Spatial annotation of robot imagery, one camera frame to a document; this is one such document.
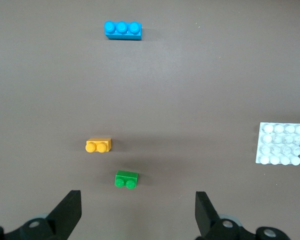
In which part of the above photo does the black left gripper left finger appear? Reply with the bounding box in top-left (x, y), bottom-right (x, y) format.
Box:
top-left (0, 190), bottom-right (82, 240)

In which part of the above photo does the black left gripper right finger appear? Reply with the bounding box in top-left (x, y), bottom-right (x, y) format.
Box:
top-left (194, 191), bottom-right (290, 240)

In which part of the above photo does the yellow two-stud block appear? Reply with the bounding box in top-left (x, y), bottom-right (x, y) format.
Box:
top-left (85, 137), bottom-right (113, 154)

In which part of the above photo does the white studded base plate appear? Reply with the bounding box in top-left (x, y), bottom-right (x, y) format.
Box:
top-left (254, 121), bottom-right (300, 166)

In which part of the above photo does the green two-stud block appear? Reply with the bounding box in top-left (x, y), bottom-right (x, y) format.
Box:
top-left (114, 169), bottom-right (139, 190)

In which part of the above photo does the blue three-stud block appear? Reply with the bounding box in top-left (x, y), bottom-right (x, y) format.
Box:
top-left (103, 20), bottom-right (143, 41)

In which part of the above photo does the brown table cover sheet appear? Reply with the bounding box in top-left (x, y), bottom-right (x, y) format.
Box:
top-left (0, 0), bottom-right (300, 240)

